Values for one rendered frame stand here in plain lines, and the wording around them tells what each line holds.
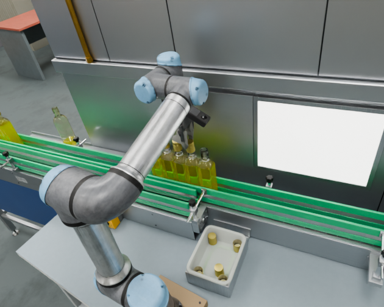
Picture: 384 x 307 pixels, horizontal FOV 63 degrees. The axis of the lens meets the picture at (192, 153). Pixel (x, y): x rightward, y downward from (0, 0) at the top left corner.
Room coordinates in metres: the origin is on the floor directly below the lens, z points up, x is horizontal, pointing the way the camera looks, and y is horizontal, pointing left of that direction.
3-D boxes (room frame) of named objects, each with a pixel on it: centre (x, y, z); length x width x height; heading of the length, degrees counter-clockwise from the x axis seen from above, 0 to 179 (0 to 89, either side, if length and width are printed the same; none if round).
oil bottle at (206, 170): (0.93, -0.05, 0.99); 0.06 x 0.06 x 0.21; 60
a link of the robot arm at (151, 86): (0.88, 0.07, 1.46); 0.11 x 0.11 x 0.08; 52
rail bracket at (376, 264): (0.49, -0.53, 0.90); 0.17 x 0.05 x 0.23; 149
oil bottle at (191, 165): (0.96, 0.00, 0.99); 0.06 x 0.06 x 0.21; 59
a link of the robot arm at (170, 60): (0.97, 0.02, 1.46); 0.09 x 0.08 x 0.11; 142
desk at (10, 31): (5.46, 1.84, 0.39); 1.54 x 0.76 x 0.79; 141
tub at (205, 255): (0.68, -0.03, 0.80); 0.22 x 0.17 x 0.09; 149
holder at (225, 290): (0.70, -0.04, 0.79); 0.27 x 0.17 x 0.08; 149
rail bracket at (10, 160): (1.33, 0.95, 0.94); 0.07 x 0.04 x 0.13; 149
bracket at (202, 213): (0.84, 0.01, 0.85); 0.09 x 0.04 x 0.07; 149
